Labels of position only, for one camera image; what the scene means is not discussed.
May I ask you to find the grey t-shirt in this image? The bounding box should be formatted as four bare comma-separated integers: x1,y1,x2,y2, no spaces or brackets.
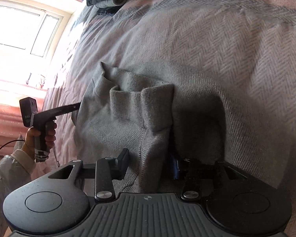
73,63,225,193

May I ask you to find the silver jacket sleeve forearm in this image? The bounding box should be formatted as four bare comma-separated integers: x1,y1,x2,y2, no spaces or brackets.
0,149,36,236

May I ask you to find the person left hand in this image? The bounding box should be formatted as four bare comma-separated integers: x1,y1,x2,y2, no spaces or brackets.
21,122,57,159

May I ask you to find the right pink curtain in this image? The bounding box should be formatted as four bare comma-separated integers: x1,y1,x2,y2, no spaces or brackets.
0,85,47,147

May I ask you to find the pink bed duvet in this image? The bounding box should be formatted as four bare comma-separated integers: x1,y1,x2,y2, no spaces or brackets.
44,0,296,236

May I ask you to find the black cable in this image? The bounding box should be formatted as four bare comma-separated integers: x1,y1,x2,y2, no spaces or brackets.
0,139,27,159

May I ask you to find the white window frame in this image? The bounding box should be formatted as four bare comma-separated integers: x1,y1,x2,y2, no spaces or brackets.
0,0,70,60

